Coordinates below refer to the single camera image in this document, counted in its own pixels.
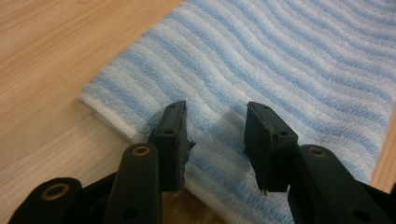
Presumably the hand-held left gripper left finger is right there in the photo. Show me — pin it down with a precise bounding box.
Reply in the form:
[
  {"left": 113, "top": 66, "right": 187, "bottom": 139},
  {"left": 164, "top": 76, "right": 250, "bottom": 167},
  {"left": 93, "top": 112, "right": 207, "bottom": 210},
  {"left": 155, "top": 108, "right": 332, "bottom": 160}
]
[{"left": 102, "top": 99, "right": 197, "bottom": 224}]

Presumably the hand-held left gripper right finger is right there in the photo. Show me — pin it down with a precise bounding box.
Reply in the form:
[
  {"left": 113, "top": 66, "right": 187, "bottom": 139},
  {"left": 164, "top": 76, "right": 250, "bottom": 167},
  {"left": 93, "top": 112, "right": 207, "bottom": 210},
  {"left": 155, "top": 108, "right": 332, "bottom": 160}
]
[{"left": 243, "top": 101, "right": 394, "bottom": 224}]

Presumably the blue striped towel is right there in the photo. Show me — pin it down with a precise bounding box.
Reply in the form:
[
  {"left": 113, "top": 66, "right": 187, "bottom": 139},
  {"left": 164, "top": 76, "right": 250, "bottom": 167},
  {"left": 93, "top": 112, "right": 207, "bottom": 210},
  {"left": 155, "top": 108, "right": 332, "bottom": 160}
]
[{"left": 77, "top": 0, "right": 396, "bottom": 224}]

